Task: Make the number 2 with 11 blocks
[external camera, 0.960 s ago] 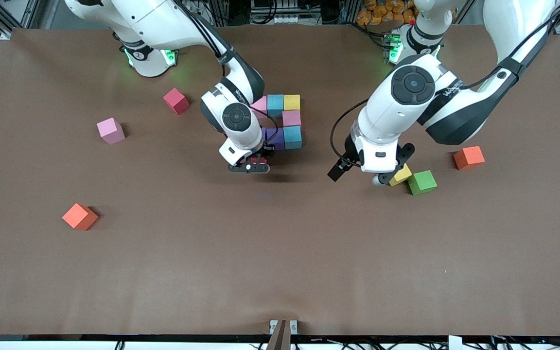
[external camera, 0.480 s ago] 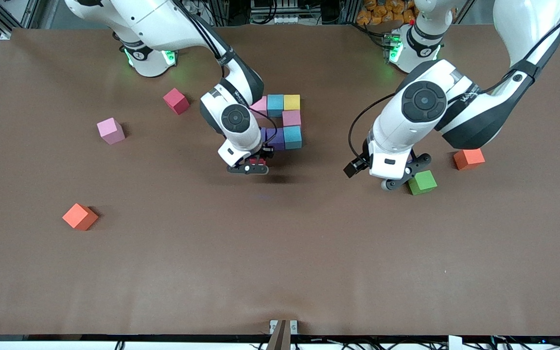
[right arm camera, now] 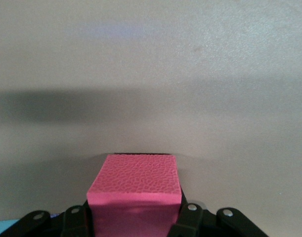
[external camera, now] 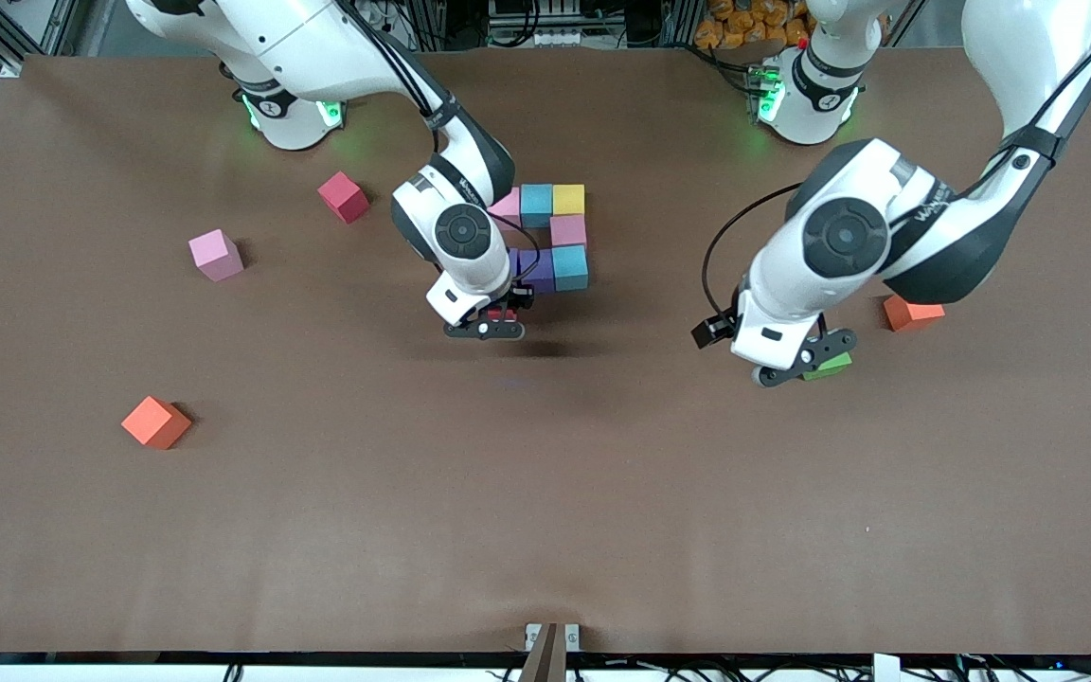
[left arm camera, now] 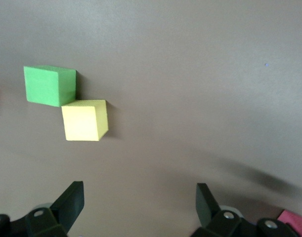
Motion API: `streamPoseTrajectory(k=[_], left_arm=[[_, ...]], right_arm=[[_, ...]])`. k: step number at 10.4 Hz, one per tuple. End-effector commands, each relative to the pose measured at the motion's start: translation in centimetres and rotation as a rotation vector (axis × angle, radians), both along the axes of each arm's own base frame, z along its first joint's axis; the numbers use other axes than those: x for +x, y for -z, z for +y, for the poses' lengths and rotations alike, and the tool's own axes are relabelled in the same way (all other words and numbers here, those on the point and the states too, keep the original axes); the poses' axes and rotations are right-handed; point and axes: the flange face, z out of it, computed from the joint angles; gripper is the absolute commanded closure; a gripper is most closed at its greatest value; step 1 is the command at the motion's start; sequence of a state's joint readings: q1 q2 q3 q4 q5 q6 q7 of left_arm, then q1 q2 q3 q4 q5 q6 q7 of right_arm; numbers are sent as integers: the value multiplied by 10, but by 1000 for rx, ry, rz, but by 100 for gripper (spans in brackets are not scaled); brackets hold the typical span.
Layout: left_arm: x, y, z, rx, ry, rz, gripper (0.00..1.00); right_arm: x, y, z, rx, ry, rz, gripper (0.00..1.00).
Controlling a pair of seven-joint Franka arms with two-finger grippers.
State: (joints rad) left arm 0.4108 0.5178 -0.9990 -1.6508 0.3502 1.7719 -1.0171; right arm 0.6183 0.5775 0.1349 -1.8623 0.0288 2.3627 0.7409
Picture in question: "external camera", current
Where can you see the pink foam cube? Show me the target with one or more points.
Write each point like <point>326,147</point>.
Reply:
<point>510,204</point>
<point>568,230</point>
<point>216,256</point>

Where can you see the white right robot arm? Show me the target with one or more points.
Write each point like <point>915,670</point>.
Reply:
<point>460,227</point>

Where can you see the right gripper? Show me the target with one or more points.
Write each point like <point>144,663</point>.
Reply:
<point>518,296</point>

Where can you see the orange snack bag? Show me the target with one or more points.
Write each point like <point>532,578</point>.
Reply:
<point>725,33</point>

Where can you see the white equipment box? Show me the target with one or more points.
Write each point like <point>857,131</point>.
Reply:
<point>555,36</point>

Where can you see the white power strip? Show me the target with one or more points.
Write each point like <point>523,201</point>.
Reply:
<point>384,24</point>

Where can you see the orange foam cube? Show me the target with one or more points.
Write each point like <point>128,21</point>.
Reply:
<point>915,314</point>
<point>152,423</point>

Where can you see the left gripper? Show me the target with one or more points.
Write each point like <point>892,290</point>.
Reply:
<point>712,329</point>

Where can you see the brown table mat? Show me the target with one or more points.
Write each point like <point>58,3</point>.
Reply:
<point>545,530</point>

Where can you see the green foam cube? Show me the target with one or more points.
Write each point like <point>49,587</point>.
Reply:
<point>831,366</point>

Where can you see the crimson foam cube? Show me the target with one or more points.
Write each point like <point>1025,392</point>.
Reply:
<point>344,197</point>
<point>502,314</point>

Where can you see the aluminium frame rail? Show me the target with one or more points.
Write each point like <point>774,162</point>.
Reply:
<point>545,658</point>

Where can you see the silver aluminium frame post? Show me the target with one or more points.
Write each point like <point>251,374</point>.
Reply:
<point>10,68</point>

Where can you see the blue foam cube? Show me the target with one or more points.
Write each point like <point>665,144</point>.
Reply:
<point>569,267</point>
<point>536,206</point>

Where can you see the yellow foam cube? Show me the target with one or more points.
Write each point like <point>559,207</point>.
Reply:
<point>568,199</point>

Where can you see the silver camera pole bracket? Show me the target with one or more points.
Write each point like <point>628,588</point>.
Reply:
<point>532,633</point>

